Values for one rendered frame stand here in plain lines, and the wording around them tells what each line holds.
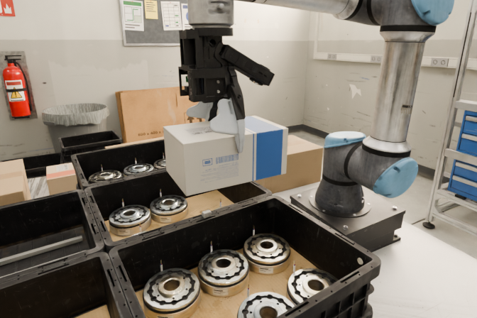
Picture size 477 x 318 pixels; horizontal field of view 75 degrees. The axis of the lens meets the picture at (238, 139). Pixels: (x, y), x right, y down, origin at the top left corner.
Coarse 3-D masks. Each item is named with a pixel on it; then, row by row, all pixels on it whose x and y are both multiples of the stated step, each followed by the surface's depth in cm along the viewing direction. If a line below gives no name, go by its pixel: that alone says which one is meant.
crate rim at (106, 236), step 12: (120, 180) 85; (132, 180) 86; (84, 192) 79; (264, 192) 79; (96, 204) 73; (240, 204) 73; (96, 216) 68; (192, 216) 68; (168, 228) 63; (108, 240) 60; (120, 240) 60; (132, 240) 60; (108, 252) 59
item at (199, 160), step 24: (264, 120) 63; (168, 144) 57; (192, 144) 49; (216, 144) 51; (264, 144) 55; (168, 168) 59; (192, 168) 50; (216, 168) 52; (240, 168) 54; (264, 168) 57; (192, 192) 51
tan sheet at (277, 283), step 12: (240, 252) 72; (300, 264) 68; (312, 264) 68; (252, 276) 64; (264, 276) 64; (276, 276) 64; (288, 276) 64; (252, 288) 61; (264, 288) 61; (276, 288) 61; (204, 300) 58; (216, 300) 58; (228, 300) 58; (240, 300) 58; (144, 312) 56; (204, 312) 56; (216, 312) 56; (228, 312) 56
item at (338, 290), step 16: (240, 208) 71; (288, 208) 72; (192, 224) 65; (320, 224) 65; (144, 240) 60; (112, 256) 55; (368, 256) 55; (352, 272) 51; (368, 272) 51; (128, 288) 48; (336, 288) 48; (352, 288) 50; (128, 304) 45; (304, 304) 45; (320, 304) 46
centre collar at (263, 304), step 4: (260, 304) 53; (264, 304) 53; (268, 304) 53; (272, 304) 53; (276, 304) 53; (256, 308) 52; (260, 308) 52; (264, 308) 53; (272, 308) 53; (276, 308) 52; (280, 308) 52; (256, 312) 51; (276, 312) 52; (280, 312) 51; (256, 316) 51; (260, 316) 51
